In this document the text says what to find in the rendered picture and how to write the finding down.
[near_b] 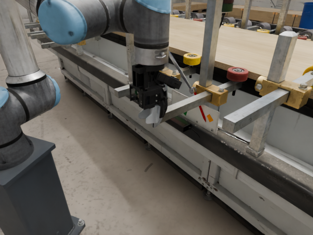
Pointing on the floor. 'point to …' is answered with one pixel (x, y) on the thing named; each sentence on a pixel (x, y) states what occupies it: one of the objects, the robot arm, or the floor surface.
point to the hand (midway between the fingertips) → (156, 123)
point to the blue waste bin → (307, 17)
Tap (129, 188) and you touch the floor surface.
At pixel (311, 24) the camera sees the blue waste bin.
